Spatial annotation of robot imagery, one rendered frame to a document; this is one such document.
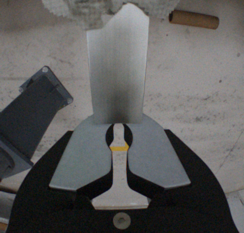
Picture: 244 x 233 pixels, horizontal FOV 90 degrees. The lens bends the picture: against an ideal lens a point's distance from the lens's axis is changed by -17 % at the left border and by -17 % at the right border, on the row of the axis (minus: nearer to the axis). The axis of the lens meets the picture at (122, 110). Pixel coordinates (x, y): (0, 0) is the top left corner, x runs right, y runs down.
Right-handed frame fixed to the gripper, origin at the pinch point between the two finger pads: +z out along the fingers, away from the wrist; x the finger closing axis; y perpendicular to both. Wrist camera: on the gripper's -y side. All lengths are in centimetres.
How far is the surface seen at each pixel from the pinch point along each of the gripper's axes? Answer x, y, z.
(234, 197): 208, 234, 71
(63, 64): -35, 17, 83
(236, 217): 192, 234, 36
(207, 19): 52, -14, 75
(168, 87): 37, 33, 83
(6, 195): -168, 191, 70
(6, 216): -183, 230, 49
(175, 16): 32, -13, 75
